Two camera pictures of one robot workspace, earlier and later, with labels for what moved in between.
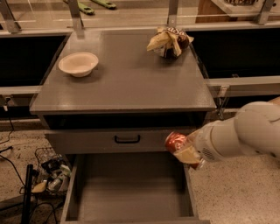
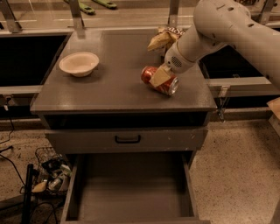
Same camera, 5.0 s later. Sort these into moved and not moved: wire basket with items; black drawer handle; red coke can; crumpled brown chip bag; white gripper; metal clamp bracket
Moved: red coke can; white gripper
Not moved: metal clamp bracket; crumpled brown chip bag; wire basket with items; black drawer handle
